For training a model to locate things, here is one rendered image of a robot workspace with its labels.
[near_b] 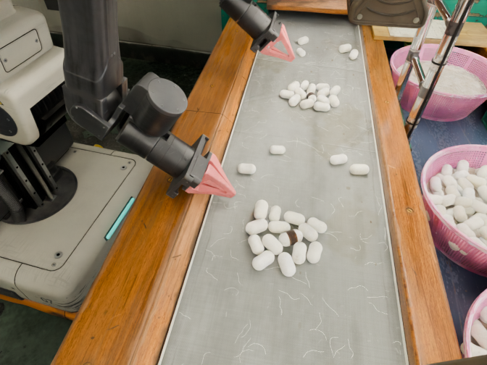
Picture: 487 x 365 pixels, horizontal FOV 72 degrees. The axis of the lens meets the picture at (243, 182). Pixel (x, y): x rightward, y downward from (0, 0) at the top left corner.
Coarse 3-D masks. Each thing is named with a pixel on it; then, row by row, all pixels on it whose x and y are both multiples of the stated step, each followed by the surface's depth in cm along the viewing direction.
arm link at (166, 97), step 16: (144, 80) 44; (160, 80) 45; (128, 96) 44; (144, 96) 44; (160, 96) 44; (176, 96) 46; (80, 112) 46; (128, 112) 47; (144, 112) 44; (160, 112) 43; (176, 112) 44; (96, 128) 47; (112, 128) 50; (144, 128) 46; (160, 128) 46
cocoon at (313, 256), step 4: (312, 244) 51; (316, 244) 51; (320, 244) 51; (312, 248) 50; (316, 248) 50; (320, 248) 50; (308, 252) 50; (312, 252) 50; (316, 252) 50; (320, 252) 50; (308, 256) 50; (312, 256) 49; (316, 256) 49; (308, 260) 50; (312, 260) 49; (316, 260) 49
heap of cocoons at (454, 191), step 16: (464, 160) 65; (448, 176) 63; (464, 176) 63; (480, 176) 64; (432, 192) 62; (448, 192) 61; (464, 192) 61; (480, 192) 61; (448, 208) 60; (464, 208) 58; (480, 208) 58; (464, 224) 55; (480, 224) 55; (480, 240) 53
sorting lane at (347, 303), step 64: (256, 64) 92; (320, 64) 92; (256, 128) 73; (320, 128) 73; (256, 192) 60; (320, 192) 60; (192, 256) 51; (256, 256) 51; (320, 256) 51; (384, 256) 51; (192, 320) 45; (256, 320) 45; (320, 320) 45; (384, 320) 45
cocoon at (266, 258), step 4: (264, 252) 50; (268, 252) 50; (260, 256) 49; (264, 256) 49; (268, 256) 49; (272, 256) 49; (256, 260) 49; (260, 260) 49; (264, 260) 49; (268, 260) 49; (272, 260) 49; (252, 264) 49; (256, 264) 49; (260, 264) 48; (264, 264) 49; (268, 264) 49; (256, 268) 49; (260, 268) 49; (264, 268) 49
